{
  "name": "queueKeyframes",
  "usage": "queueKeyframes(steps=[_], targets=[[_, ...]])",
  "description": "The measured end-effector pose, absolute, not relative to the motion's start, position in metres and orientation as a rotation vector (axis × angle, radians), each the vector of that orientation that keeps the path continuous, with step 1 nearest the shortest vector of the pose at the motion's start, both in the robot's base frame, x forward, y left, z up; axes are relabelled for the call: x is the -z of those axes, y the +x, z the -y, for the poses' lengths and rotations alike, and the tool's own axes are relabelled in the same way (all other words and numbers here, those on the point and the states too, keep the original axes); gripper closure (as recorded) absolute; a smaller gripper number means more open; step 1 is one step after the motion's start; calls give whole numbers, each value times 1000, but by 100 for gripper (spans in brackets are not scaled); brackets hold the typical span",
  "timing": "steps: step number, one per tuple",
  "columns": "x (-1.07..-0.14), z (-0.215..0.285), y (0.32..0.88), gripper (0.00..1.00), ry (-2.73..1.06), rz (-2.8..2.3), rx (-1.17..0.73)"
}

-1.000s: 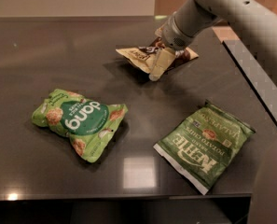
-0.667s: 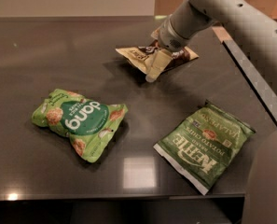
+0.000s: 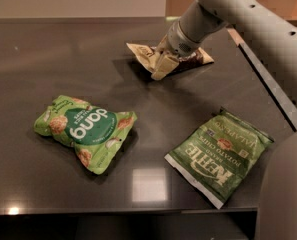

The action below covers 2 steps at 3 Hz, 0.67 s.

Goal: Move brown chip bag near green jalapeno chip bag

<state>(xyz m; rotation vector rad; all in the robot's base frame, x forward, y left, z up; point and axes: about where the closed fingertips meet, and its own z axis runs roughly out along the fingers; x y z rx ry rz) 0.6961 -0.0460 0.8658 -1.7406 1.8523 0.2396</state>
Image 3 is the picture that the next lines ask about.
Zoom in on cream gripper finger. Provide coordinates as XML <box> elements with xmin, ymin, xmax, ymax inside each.
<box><xmin>151</xmin><ymin>51</ymin><xmax>179</xmax><ymax>81</ymax></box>
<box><xmin>156</xmin><ymin>36</ymin><xmax>167</xmax><ymax>54</ymax></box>

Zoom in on brown chip bag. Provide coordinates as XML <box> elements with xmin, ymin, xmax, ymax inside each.
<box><xmin>127</xmin><ymin>43</ymin><xmax>214</xmax><ymax>75</ymax></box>

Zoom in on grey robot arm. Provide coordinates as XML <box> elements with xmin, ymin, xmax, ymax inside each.
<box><xmin>157</xmin><ymin>0</ymin><xmax>297</xmax><ymax>240</ymax></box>

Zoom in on green Dang rice chips bag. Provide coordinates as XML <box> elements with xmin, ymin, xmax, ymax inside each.
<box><xmin>34</xmin><ymin>95</ymin><xmax>137</xmax><ymax>175</ymax></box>

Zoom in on green jalapeno Kettle chip bag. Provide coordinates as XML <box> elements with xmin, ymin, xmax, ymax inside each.
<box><xmin>165</xmin><ymin>108</ymin><xmax>273</xmax><ymax>208</ymax></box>

